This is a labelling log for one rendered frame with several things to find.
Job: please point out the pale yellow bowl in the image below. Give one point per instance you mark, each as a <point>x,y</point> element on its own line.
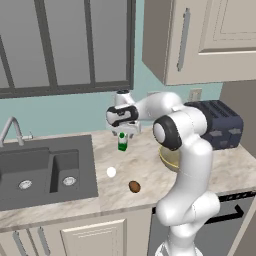
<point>166,160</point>

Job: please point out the beige base cupboard door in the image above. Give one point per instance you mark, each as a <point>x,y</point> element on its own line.
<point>96,238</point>
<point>30,243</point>

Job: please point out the beige wall cupboard door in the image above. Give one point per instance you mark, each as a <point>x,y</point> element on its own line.
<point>213,43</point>

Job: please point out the grey metal tap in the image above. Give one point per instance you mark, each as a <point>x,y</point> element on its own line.
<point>13,128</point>

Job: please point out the dark blue toaster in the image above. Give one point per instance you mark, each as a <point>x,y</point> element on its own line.
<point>223,125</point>

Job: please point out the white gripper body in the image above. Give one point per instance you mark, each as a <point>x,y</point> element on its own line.
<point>128,128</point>

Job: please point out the beige wall cupboard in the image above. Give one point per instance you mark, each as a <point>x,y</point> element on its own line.
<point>200,40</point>

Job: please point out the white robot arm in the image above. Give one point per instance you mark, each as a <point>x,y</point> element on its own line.
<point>195,166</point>

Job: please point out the beige wall outlet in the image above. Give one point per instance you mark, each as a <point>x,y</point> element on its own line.
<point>195,94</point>

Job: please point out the grey dishwasher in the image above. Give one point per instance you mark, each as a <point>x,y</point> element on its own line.
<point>230,230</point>

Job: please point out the white egg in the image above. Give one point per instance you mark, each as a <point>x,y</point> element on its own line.
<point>111,172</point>

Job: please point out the taupe tall cabinet panel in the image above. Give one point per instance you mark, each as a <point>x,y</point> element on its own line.
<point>240,113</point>

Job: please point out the dark framed window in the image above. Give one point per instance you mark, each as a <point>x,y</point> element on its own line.
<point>66,43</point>

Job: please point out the green and white milk carton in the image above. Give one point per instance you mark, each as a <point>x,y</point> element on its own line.
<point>122,143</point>

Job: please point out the dark grey double sink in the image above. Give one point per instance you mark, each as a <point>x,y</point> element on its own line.
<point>40,173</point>

